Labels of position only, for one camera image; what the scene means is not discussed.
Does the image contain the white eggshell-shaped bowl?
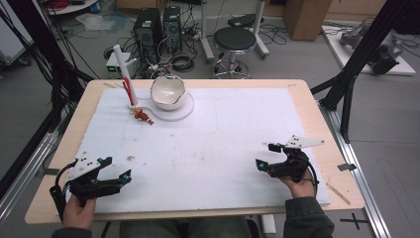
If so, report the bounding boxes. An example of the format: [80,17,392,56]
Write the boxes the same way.
[150,73,187,112]

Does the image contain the person's right hand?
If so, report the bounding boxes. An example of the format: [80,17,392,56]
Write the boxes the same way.
[278,171,317,199]

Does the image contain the grey tape piece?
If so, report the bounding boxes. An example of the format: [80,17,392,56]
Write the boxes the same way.
[337,163,358,173]

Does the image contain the white floor board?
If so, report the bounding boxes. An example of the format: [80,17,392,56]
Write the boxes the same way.
[321,24,417,76]

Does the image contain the black metal frame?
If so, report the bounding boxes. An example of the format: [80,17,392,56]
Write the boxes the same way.
[309,0,420,144]

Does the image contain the person's legs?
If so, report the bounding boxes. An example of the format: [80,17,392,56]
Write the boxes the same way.
[118,215,263,238]

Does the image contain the white round table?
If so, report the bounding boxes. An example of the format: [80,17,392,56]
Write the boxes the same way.
[42,0,100,16]

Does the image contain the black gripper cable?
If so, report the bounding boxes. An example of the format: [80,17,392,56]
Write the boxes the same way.
[49,160,78,223]
[296,158,320,198]

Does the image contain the white metal stand leg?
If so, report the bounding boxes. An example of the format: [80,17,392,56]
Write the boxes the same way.
[197,0,216,64]
[252,0,270,60]

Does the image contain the coiled black cables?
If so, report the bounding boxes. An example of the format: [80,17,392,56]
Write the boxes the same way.
[168,50,196,73]

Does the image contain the white power supply box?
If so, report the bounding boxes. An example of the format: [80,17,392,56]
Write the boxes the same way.
[105,51,134,79]

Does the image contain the person's left hand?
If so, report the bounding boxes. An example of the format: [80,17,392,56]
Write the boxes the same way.
[61,195,97,230]

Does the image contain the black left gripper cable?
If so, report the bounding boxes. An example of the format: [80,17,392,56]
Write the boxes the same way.
[49,160,78,223]

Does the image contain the brown cardboard box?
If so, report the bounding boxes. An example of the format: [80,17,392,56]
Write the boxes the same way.
[282,0,333,42]

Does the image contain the black frame with cables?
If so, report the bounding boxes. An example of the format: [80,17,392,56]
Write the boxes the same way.
[0,0,96,200]

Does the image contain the clear plastic bag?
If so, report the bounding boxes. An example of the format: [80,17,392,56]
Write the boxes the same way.
[75,12,129,33]

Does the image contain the large black computer tower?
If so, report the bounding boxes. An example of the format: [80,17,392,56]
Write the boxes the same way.
[133,7,163,65]

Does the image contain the white foam board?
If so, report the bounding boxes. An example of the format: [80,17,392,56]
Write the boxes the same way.
[63,86,332,214]

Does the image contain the aluminium rail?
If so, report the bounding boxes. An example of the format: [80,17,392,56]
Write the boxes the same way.
[318,99,393,238]
[0,131,61,226]

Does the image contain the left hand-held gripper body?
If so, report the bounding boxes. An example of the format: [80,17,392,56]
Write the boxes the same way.
[64,156,123,208]

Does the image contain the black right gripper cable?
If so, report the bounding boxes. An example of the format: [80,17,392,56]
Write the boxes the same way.
[296,158,320,198]

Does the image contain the small black computer tower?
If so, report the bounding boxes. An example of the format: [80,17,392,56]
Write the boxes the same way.
[161,5,183,55]

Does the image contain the white table leg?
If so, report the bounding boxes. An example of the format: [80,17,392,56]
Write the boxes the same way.
[260,213,277,236]

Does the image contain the grey robot device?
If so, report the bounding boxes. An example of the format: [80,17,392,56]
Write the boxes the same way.
[339,22,404,75]

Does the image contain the red handled small tool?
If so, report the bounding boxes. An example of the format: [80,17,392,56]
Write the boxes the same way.
[122,76,156,126]

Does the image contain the thin wooden stick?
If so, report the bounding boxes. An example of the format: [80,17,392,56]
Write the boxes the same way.
[325,181,352,206]

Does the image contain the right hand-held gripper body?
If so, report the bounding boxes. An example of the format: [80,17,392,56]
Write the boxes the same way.
[266,134,326,183]

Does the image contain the black flat pad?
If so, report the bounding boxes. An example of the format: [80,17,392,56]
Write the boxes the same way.
[227,13,265,29]

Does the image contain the white stand with post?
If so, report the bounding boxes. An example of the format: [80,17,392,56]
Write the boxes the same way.
[112,44,196,123]

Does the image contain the black round stool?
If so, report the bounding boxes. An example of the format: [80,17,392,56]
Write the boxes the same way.
[210,26,259,80]

